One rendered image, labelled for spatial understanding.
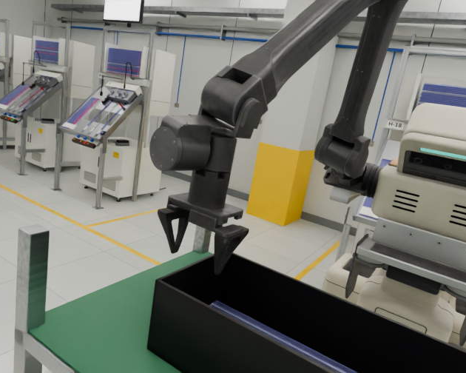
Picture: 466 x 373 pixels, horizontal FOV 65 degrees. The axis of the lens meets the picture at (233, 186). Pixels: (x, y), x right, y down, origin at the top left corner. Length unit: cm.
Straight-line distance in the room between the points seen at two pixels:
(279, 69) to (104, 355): 47
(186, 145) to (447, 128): 61
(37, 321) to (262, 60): 50
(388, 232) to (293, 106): 334
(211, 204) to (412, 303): 68
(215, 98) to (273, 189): 382
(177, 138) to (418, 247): 67
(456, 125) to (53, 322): 85
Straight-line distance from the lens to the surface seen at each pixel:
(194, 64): 565
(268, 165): 430
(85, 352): 59
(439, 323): 105
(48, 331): 63
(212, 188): 52
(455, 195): 95
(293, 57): 57
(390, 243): 97
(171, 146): 46
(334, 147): 88
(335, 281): 135
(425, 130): 90
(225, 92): 50
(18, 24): 809
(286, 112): 423
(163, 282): 52
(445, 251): 96
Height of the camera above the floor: 132
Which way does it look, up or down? 13 degrees down
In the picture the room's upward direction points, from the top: 10 degrees clockwise
